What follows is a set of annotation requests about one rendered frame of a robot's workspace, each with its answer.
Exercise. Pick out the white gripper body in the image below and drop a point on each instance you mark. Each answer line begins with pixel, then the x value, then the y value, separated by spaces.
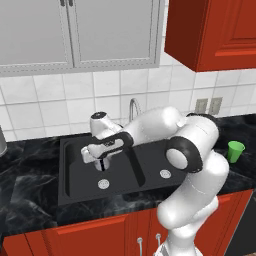
pixel 94 154

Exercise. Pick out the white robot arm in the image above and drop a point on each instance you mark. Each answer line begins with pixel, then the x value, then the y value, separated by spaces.
pixel 200 173

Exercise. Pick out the black double basin sink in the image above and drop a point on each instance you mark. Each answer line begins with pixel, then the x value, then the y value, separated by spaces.
pixel 83 186

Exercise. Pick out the green cup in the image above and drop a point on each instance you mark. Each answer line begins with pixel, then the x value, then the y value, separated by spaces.
pixel 235 151

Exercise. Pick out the silver curved tap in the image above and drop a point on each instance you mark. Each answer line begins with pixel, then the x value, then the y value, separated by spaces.
pixel 133 106

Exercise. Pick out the red base cupboard door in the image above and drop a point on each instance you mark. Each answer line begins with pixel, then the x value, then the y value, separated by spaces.
pixel 86 238
pixel 230 220

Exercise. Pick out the grey metal container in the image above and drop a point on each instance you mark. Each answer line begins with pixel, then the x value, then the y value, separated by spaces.
pixel 2 141

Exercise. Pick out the red base cupboard panel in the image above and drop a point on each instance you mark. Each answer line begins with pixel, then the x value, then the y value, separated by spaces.
pixel 11 246

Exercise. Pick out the black dishwasher front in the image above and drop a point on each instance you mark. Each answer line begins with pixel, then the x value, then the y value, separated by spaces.
pixel 246 230

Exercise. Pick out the grey wall socket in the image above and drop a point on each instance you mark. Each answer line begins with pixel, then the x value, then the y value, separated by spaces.
pixel 201 106
pixel 215 105

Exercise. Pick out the grey wall cupboard door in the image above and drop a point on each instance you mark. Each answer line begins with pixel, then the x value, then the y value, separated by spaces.
pixel 33 31
pixel 113 30

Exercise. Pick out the red wall cupboard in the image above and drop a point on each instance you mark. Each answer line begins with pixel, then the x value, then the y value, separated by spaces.
pixel 220 30

